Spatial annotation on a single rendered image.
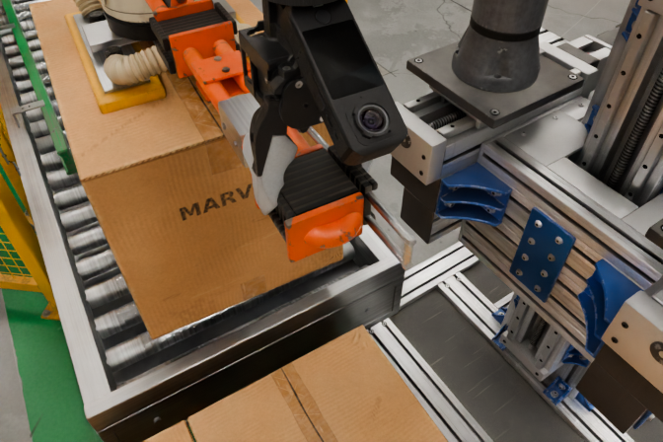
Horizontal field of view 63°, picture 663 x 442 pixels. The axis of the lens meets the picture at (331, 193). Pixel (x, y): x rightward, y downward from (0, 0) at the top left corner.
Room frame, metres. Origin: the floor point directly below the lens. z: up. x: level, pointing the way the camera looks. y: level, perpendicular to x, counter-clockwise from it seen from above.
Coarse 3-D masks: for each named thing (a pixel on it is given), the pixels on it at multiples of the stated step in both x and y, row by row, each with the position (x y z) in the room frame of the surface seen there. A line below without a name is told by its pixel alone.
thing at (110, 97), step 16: (64, 16) 0.97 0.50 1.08; (80, 16) 0.95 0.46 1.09; (96, 16) 0.90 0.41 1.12; (80, 32) 0.89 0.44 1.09; (80, 48) 0.84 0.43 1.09; (112, 48) 0.78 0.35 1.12; (128, 48) 0.83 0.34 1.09; (96, 64) 0.78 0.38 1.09; (96, 80) 0.74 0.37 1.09; (144, 80) 0.73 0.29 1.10; (96, 96) 0.70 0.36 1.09; (112, 96) 0.69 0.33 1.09; (128, 96) 0.69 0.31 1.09; (144, 96) 0.70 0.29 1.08; (160, 96) 0.71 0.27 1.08
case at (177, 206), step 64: (64, 0) 1.07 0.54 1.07; (64, 64) 0.82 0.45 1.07; (128, 128) 0.64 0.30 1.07; (192, 128) 0.63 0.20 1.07; (320, 128) 0.69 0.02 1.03; (128, 192) 0.55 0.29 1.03; (192, 192) 0.59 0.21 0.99; (128, 256) 0.53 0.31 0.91; (192, 256) 0.58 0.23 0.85; (256, 256) 0.63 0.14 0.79; (320, 256) 0.68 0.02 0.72; (192, 320) 0.56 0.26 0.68
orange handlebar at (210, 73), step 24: (192, 0) 0.76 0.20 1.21; (192, 48) 0.62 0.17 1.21; (216, 48) 0.62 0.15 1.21; (192, 72) 0.58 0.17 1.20; (216, 72) 0.55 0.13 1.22; (240, 72) 0.55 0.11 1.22; (216, 96) 0.51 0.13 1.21; (360, 216) 0.33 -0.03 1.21; (312, 240) 0.30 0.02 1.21; (336, 240) 0.30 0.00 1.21
